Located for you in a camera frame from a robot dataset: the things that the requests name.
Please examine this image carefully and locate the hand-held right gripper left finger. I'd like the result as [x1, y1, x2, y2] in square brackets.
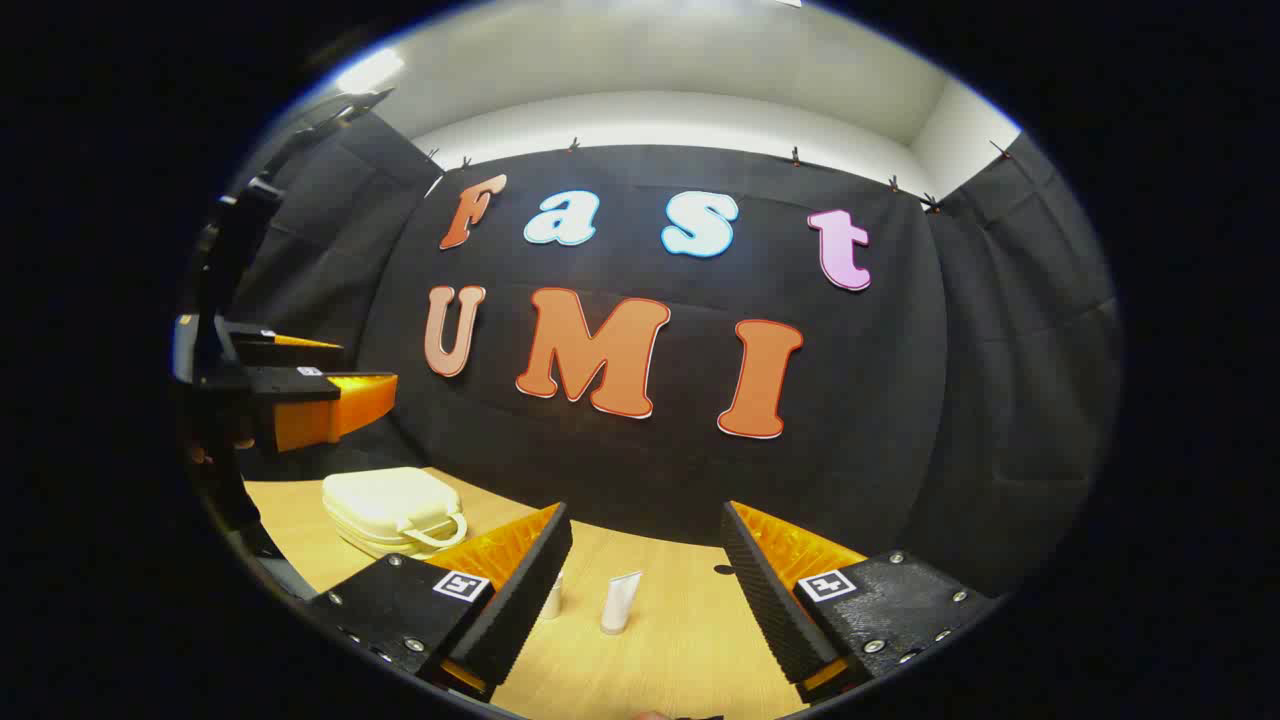
[312, 502, 574, 701]

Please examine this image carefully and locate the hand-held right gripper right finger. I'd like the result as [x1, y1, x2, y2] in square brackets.
[720, 500, 1001, 704]

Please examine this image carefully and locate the white squeeze tube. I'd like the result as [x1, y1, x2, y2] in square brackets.
[600, 570, 644, 635]

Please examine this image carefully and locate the black backdrop cloth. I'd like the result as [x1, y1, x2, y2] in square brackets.
[225, 100, 1123, 601]

